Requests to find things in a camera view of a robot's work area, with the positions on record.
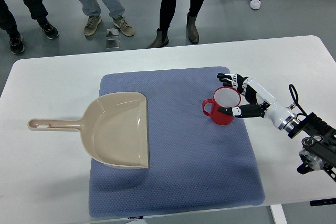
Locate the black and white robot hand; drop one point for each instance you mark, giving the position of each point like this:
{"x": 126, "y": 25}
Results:
{"x": 260, "y": 102}

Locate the beige plastic dustpan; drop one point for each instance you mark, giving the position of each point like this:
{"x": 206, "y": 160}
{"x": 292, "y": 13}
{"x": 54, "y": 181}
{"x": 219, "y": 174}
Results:
{"x": 113, "y": 130}

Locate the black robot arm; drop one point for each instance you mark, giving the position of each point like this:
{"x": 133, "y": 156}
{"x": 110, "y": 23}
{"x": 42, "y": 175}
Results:
{"x": 318, "y": 148}

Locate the blue textured mat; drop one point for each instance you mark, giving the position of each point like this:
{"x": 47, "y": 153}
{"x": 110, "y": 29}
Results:
{"x": 195, "y": 164}

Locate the white table leg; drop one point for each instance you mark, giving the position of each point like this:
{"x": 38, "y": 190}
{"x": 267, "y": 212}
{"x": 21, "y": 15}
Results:
{"x": 278, "y": 214}

